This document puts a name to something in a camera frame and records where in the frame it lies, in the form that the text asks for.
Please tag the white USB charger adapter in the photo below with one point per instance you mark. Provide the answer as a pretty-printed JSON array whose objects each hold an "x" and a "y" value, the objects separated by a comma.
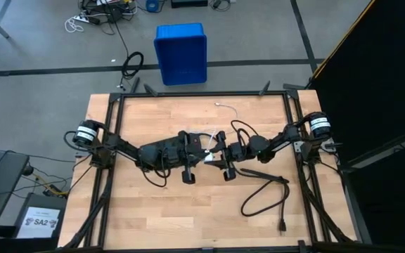
[{"x": 208, "y": 157}]

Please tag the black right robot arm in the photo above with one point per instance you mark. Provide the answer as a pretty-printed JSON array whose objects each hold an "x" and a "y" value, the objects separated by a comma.
[{"x": 280, "y": 140}]

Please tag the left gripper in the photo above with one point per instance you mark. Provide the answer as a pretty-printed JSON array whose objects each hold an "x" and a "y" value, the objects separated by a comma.
[{"x": 185, "y": 154}]

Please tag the black box with SA2 label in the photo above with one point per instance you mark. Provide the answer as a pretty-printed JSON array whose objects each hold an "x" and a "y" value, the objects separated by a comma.
[{"x": 40, "y": 223}]

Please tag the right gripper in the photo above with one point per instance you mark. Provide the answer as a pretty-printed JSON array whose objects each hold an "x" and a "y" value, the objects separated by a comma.
[{"x": 232, "y": 152}]

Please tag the blue plastic bin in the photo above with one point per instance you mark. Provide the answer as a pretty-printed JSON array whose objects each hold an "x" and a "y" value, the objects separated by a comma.
[{"x": 181, "y": 52}]

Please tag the black aluminium table frame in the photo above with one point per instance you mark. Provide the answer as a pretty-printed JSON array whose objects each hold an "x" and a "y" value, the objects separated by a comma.
[{"x": 202, "y": 94}]

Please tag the flat black box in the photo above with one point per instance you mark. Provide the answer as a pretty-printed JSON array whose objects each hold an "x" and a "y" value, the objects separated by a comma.
[{"x": 188, "y": 3}]

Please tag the blue tape roll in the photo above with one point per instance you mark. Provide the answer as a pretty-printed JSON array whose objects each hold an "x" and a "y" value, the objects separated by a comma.
[{"x": 147, "y": 7}]

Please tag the white floor power strip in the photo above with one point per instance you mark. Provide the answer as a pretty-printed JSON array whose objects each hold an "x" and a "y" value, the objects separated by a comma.
[{"x": 83, "y": 18}]

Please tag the black partition panel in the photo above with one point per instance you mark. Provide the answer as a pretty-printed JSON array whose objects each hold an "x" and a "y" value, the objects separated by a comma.
[{"x": 382, "y": 88}]

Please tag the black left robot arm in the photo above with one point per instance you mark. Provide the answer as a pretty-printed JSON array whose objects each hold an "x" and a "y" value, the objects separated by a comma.
[{"x": 125, "y": 147}]

